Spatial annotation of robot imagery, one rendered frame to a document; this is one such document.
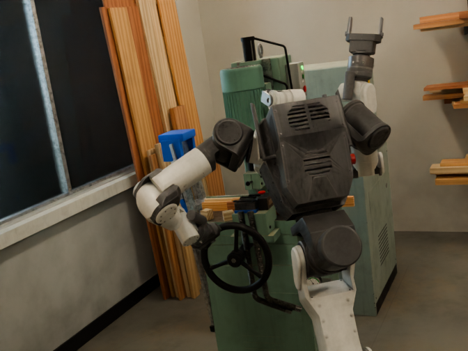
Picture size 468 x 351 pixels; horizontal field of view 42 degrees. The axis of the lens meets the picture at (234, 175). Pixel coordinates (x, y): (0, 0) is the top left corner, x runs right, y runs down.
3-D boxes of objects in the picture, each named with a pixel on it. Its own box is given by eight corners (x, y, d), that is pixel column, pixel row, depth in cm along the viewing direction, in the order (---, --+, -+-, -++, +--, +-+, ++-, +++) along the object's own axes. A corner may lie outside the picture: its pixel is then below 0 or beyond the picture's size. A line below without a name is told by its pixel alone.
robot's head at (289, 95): (309, 111, 195) (303, 86, 197) (281, 112, 191) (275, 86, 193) (299, 118, 201) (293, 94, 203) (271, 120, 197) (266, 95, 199)
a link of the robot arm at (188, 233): (191, 252, 212) (176, 246, 201) (177, 227, 216) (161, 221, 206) (216, 233, 210) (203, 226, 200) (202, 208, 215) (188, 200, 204)
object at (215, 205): (203, 211, 272) (201, 203, 271) (204, 209, 274) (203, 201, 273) (354, 206, 248) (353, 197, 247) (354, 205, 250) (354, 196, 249)
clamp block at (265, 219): (233, 236, 241) (230, 214, 239) (244, 225, 254) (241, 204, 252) (269, 235, 236) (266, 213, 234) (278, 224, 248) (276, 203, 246)
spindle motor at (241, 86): (223, 147, 252) (212, 71, 245) (237, 138, 268) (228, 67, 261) (264, 144, 246) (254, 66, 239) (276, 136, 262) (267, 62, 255)
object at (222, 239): (205, 245, 258) (204, 236, 257) (223, 228, 277) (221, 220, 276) (298, 244, 243) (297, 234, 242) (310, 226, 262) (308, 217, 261)
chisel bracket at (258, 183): (245, 193, 258) (242, 173, 256) (255, 184, 271) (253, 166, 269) (262, 193, 255) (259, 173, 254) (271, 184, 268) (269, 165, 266)
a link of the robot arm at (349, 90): (377, 71, 214) (374, 103, 214) (352, 71, 222) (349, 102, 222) (359, 65, 206) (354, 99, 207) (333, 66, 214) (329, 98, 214)
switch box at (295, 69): (288, 100, 275) (284, 64, 271) (294, 97, 284) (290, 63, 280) (302, 99, 273) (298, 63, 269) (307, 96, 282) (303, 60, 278)
